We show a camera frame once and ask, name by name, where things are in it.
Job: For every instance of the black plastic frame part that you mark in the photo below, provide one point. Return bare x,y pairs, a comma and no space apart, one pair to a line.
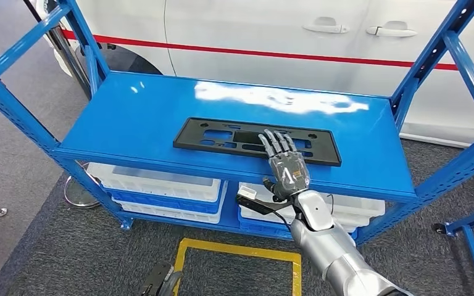
188,141

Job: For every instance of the chrome stanchion post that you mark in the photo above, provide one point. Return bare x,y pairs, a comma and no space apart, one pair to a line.
70,61
77,196

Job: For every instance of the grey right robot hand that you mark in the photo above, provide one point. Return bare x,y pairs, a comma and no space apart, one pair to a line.
290,171

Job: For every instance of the white car red stripe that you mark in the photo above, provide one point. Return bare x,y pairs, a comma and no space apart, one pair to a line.
261,41

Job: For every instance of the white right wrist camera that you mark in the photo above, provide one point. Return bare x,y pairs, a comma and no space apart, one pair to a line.
248,193

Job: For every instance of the black right camera bracket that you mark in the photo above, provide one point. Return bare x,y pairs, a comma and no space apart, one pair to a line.
261,206

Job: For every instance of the yellow floor tape square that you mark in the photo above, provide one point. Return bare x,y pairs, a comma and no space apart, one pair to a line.
237,250

